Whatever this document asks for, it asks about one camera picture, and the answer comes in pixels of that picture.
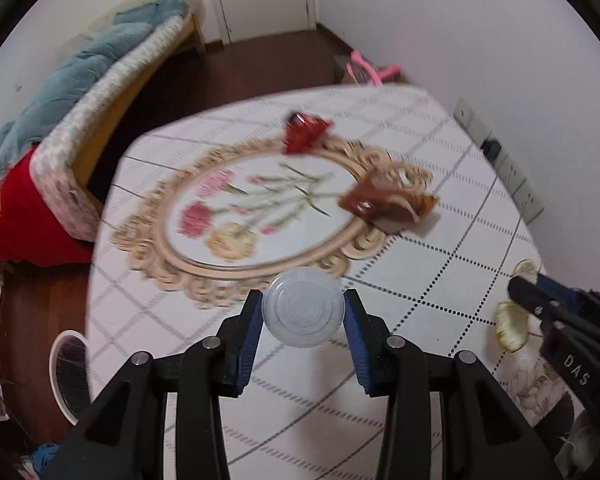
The clear plastic cup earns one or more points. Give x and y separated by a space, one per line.
302 307

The yellow wrapper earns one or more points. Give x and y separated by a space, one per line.
512 327

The white round trash bin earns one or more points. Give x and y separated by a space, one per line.
72 380

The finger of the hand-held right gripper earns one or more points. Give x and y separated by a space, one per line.
562 290
527 295

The white wall socket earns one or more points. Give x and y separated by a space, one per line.
464 111
512 170
530 202
480 127

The pink plush toy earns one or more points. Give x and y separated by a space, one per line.
375 71

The white patterned tablecloth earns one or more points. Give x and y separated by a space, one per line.
430 270

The bed with blue blanket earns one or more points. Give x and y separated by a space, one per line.
70 75

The brown crumpled wrapper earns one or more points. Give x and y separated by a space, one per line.
380 195

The red crumpled wrapper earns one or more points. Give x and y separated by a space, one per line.
302 135

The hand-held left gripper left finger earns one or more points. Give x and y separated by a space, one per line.
247 347

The blue cloth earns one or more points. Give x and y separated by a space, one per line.
45 457

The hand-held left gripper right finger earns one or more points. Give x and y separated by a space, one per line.
360 347

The black charger plug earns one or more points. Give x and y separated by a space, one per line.
491 148

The red blanket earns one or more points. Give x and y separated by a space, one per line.
15 220

